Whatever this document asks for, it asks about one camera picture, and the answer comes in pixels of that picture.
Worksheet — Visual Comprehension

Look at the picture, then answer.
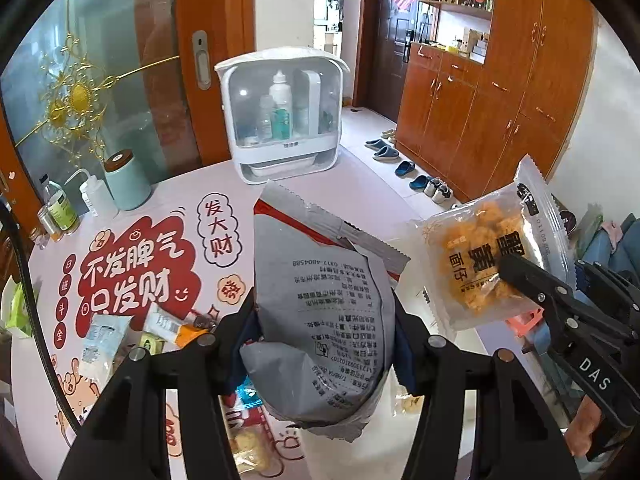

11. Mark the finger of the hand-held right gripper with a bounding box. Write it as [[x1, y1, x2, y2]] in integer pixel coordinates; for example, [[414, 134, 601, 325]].
[[497, 254, 577, 307], [574, 259, 633, 306]]

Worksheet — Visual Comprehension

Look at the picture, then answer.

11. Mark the small clear bottle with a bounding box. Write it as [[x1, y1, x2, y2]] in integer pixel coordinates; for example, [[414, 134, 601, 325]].
[[256, 95, 276, 144]]

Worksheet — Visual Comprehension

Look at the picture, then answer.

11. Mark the pink basket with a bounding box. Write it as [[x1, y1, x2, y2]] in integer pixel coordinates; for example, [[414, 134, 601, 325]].
[[507, 310, 546, 338]]

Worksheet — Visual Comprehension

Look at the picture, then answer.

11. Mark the orange and white snack packet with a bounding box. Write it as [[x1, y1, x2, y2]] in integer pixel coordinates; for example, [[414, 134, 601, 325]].
[[142, 307, 208, 350]]

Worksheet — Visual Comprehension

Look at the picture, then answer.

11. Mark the silver-grey printed snack packet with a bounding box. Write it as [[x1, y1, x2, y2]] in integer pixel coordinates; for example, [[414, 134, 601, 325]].
[[239, 179, 412, 435]]

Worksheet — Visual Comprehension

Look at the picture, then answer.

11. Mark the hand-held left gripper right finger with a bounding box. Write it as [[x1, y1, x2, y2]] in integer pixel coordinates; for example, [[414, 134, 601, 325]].
[[391, 292, 583, 480]]

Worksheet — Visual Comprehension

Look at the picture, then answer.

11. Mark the dark entrance door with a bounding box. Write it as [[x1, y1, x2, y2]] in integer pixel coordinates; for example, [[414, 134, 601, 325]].
[[367, 0, 421, 121]]

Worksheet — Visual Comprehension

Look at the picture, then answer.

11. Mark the blue sofa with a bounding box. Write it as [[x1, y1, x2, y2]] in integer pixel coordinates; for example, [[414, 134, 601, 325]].
[[575, 220, 640, 291]]

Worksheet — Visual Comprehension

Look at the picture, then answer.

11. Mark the sliding glass door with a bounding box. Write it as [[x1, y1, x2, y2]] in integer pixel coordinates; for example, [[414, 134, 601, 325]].
[[0, 0, 256, 226]]

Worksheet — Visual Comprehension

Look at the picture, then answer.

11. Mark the grey door handle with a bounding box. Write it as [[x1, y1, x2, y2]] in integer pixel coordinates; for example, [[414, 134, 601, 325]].
[[191, 30, 212, 91]]

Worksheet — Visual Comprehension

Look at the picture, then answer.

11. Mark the mint canister brown lid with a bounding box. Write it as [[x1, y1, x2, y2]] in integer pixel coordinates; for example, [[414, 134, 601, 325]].
[[104, 149, 152, 212]]

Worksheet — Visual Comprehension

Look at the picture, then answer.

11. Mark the tall white container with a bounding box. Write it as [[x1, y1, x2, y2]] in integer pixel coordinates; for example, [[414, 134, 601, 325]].
[[292, 69, 322, 137]]

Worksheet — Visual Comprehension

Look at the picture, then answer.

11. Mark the small yellowish snack packet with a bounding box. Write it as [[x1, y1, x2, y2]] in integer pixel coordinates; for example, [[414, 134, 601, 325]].
[[395, 385, 427, 413]]

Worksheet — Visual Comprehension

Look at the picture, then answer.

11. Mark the black cable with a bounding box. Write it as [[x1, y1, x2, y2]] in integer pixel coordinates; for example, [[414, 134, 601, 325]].
[[0, 205, 81, 436]]

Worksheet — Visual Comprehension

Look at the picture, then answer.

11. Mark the clear packet of orange snack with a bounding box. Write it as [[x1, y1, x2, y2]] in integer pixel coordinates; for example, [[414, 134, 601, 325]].
[[409, 154, 576, 332]]

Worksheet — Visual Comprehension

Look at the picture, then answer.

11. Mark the wooden cabinet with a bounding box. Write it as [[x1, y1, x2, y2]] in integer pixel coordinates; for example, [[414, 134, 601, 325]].
[[395, 0, 601, 201]]

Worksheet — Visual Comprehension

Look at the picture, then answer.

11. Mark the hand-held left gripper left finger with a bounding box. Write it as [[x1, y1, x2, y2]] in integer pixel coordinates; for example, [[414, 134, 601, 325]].
[[62, 287, 261, 480]]

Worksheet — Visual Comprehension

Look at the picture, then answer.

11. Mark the person's right hand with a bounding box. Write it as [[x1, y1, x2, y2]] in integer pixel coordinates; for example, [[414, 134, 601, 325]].
[[565, 394, 608, 460]]

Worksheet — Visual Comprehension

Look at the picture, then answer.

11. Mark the white squeeze bottle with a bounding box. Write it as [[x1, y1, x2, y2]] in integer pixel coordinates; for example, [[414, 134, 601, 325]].
[[65, 167, 115, 218]]

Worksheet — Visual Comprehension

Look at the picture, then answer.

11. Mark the white bottle teal label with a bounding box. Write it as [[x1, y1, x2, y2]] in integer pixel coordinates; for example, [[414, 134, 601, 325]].
[[269, 71, 294, 142]]

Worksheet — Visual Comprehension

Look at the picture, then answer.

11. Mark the green snack packet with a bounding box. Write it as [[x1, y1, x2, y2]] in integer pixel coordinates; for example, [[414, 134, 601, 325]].
[[139, 332, 167, 357]]

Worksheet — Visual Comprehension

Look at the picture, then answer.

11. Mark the gold door ornament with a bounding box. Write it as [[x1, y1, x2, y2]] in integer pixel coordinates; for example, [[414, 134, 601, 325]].
[[15, 32, 181, 166]]

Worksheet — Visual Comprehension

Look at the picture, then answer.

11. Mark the red snack packet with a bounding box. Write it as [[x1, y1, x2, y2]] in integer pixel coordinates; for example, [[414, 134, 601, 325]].
[[222, 395, 268, 431]]

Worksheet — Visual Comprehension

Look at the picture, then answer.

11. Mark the yellow cracker packet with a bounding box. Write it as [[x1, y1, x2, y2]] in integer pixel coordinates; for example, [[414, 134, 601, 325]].
[[227, 425, 273, 478]]

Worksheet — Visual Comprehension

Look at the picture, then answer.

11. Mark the green and white box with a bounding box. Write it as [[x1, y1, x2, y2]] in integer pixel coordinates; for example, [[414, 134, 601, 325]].
[[0, 280, 33, 336]]

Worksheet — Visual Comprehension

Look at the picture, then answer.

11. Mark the white storage box clear front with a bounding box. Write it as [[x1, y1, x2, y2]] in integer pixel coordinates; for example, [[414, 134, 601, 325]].
[[214, 46, 352, 187]]

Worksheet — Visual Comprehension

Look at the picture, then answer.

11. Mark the small metal can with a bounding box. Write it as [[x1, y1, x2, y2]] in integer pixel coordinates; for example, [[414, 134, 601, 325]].
[[37, 207, 63, 242]]

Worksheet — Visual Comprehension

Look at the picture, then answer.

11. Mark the green label bottle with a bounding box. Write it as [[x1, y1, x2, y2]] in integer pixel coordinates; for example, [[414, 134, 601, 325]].
[[39, 174, 81, 235]]

